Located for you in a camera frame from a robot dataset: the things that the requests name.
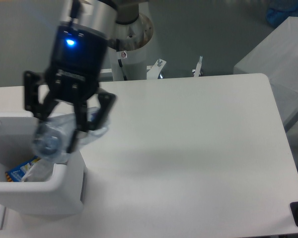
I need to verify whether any white pedestal base frame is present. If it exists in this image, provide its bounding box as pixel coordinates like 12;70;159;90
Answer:
100;56;204;82

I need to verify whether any blue snack wrapper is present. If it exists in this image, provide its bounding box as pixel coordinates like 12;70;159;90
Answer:
5;156;40;182

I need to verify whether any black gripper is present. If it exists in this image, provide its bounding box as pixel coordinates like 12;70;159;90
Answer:
23;22;117;154

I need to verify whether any white trash can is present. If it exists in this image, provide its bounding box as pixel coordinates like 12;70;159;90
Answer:
0;112;87;215

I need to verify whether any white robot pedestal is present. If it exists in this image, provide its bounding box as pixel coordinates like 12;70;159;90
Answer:
108;13;153;81

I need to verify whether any blue object at top right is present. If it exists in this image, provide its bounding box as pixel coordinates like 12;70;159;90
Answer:
265;0;298;28

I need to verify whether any white covered side table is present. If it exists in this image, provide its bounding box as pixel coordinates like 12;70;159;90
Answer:
233;17;298;131

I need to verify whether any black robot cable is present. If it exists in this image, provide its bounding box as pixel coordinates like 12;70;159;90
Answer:
115;38;128;81

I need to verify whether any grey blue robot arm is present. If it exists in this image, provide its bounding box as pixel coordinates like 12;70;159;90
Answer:
23;0;153;156

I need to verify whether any clear plastic water bottle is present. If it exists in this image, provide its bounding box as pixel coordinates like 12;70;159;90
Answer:
31;113;110;164

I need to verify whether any white plastic bag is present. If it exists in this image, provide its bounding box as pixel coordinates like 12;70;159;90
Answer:
21;159;54;182

